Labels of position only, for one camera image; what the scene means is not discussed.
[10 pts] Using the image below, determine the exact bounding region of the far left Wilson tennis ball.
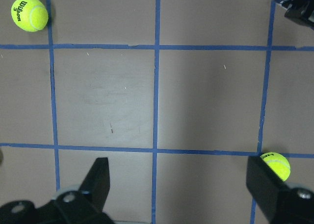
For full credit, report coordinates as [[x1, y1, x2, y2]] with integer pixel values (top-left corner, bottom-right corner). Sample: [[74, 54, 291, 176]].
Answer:
[[11, 0, 49, 32]]

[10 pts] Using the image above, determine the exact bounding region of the centre tennis ball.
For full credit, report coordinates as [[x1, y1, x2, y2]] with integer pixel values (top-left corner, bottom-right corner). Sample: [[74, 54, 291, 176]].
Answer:
[[260, 152, 290, 181]]

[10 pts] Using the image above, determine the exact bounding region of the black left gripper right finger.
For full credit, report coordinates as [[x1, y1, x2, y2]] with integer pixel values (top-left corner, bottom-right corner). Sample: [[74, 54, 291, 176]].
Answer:
[[246, 156, 314, 224]]

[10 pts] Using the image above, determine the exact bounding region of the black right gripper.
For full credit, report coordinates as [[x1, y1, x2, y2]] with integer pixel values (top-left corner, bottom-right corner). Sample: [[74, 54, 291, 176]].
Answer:
[[282, 0, 314, 30]]

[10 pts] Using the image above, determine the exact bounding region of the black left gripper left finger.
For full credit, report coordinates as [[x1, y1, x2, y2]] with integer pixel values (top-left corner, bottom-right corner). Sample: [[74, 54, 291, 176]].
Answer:
[[0, 157, 114, 224]]

